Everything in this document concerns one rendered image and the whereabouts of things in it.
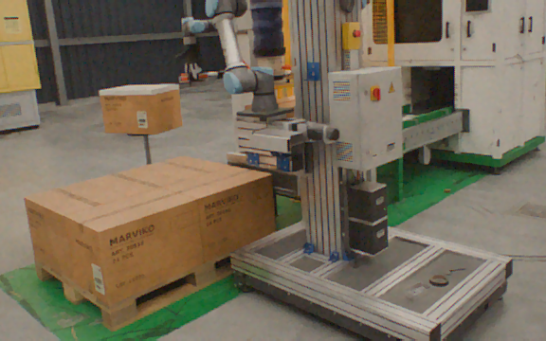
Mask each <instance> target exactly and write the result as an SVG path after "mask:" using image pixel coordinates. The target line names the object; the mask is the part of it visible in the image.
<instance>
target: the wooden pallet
mask: <svg viewBox="0 0 546 341"><path fill-rule="evenodd" d="M275 232H277V231H275ZM275 232H273V233H275ZM273 233H270V234H268V235H271V234H273ZM268 235H266V237H268ZM266 237H264V238H266ZM264 238H262V239H264ZM260 240H261V239H260ZM257 241H259V240H257ZM255 242H256V241H255ZM251 243H252V242H251ZM249 244H250V243H249ZM247 245H248V244H247ZM244 246H246V245H244ZM244 246H242V247H244ZM242 247H240V248H242ZM240 248H237V249H240ZM237 249H234V250H237ZM234 250H232V251H234ZM232 251H230V252H232ZM230 252H228V253H226V254H224V255H222V256H220V258H217V259H214V260H211V261H208V262H206V263H204V264H202V265H200V266H197V267H194V268H192V269H191V270H188V271H186V272H184V273H182V274H179V275H177V276H174V278H170V279H168V280H166V281H164V282H161V283H159V284H157V285H156V286H152V287H150V288H148V289H146V290H143V291H141V292H139V293H137V294H134V295H132V296H130V297H128V298H125V299H123V300H122V301H120V302H117V303H115V304H112V305H107V304H106V303H104V302H103V301H101V300H100V299H98V298H97V297H95V296H92V294H91V293H89V292H88V291H86V290H85V289H83V288H82V287H81V286H79V285H78V284H76V283H75V282H72V281H71V280H69V279H68V278H66V277H64V276H63V275H61V273H60V272H58V271H57V270H55V269H54V268H51V267H50V266H48V265H47V264H45V263H43V262H42V261H40V260H38V259H37V258H35V257H34V260H35V265H36V271H37V277H38V278H39V279H40V280H42V281H46V280H48V279H51V278H58V279H59V280H61V281H62V282H63V283H64V295H65V298H67V299H68V300H69V301H71V302H72V303H73V304H76V305H78V304H81V303H83V302H85V301H87V300H90V301H92V302H93V303H95V304H97V305H98V306H100V307H101V311H102V318H103V325H104V326H105V327H107V328H108V329H109V330H111V331H112V332H113V331H116V330H118V329H120V328H122V327H124V326H126V325H128V324H130V323H132V322H134V321H137V320H139V319H140V318H142V317H144V315H147V314H150V313H152V312H155V311H157V310H159V309H161V308H163V307H165V306H167V305H169V304H171V303H173V302H175V301H177V300H180V299H182V298H184V296H187V295H189V294H191V293H193V292H195V291H198V290H200V289H202V288H204V287H206V286H208V285H210V284H212V283H214V282H216V281H219V280H221V279H223V278H225V277H226V276H228V275H230V274H232V268H231V267H230V263H228V264H226V265H224V266H222V267H220V268H218V269H215V268H214V263H215V262H217V261H220V260H223V259H225V258H227V257H228V256H229V253H230ZM184 276H186V279H187V283H185V284H183V285H181V286H179V287H177V288H173V289H171V290H170V291H168V292H166V293H164V294H162V295H159V296H157V297H156V298H153V299H151V300H149V301H146V302H144V303H142V304H140V305H138V306H137V304H136V298H139V297H140V296H142V295H144V294H146V293H149V292H151V291H152V290H155V289H157V288H160V287H162V286H164V285H166V284H169V283H171V282H173V281H175V280H178V279H181V278H183V277H184Z"/></svg>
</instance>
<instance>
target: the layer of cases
mask: <svg viewBox="0 0 546 341"><path fill-rule="evenodd" d="M24 203H25V208H26V214H27V224H28V229H29V236H30V240H31V241H32V244H31V246H33V251H34V257H35V258H37V259H38V260H40V261H42V262H43V263H45V264H47V265H48V266H50V267H51V268H54V269H55V270H57V271H58V272H60V273H61V275H63V276H64V277H66V278H68V279H69V280H71V281H72V282H75V283H76V284H78V285H79V286H81V287H82V288H83V289H85V290H86V291H88V292H89V293H91V294H92V296H95V297H97V298H98V299H100V300H101V301H103V302H104V303H106V304H107V305H112V304H115V303H117V302H120V301H122V300H123V299H125V298H128V297H130V296H132V295H134V294H137V293H139V292H141V291H143V290H146V289H148V288H150V287H152V286H156V285H157V284H159V283H161V282H164V281H166V280H168V279H170V278H174V276H177V275H179V274H182V273H184V272H186V271H188V270H191V269H192V268H194V267H197V266H200V265H202V264H204V263H206V262H208V261H211V260H214V259H217V258H220V256H222V255H224V254H226V253H228V252H230V251H232V250H234V249H237V248H240V247H242V246H244V245H247V244H249V243H251V242H255V241H257V240H259V239H261V238H264V237H266V235H268V234H270V233H273V232H275V231H276V223H275V209H274V196H273V182H272V174H269V173H264V171H259V170H250V169H245V168H240V167H234V166H230V165H226V164H221V163H215V162H210V161H206V160H201V159H196V158H190V157H186V156H181V157H177V158H173V159H169V160H165V161H161V162H158V163H154V164H150V165H146V166H142V167H138V168H134V169H129V170H123V171H122V172H119V173H115V174H110V175H107V176H103V177H100V178H96V179H92V180H87V181H83V182H80V183H76V184H72V185H67V186H63V187H59V188H54V189H49V190H45V192H41V193H37V194H33V195H29V196H25V197H24Z"/></svg>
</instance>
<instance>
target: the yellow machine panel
mask: <svg viewBox="0 0 546 341"><path fill-rule="evenodd" d="M35 89H41V84H40V79H39V73H38V67H37V61H36V55H35V49H34V41H33V37H32V31H31V25H30V19H28V13H27V1H26V0H0V135H6V134H12V133H18V132H23V131H30V130H36V129H39V124H40V119H39V113H38V106H37V100H36V95H35Z"/></svg>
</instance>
